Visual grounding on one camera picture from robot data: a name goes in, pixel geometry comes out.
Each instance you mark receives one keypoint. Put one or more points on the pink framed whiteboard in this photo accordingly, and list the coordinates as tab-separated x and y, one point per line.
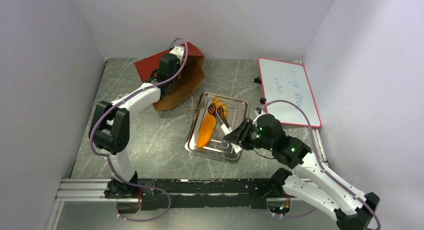
288	81

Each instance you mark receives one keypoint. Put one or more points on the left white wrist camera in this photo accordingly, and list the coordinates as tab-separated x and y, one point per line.
178	51

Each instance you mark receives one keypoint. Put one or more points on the red paper bag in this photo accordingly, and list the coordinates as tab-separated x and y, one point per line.
190	78

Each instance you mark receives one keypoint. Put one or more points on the silver metal tray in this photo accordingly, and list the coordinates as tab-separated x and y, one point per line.
217	148

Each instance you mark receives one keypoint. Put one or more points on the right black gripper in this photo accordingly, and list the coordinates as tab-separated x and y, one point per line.
239	135

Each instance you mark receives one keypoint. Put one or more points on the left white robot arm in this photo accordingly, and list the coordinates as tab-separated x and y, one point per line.
110	130

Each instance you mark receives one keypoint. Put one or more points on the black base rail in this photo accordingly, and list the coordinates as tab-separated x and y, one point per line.
155	194

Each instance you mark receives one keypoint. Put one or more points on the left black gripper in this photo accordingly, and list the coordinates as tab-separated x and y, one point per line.
178	64

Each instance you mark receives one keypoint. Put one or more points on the long orange fake baguette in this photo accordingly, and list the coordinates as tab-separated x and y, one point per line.
206	131

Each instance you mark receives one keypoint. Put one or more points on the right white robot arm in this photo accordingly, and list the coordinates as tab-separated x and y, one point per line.
304	175

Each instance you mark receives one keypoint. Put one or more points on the orange fake croissant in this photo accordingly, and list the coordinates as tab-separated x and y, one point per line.
221	107

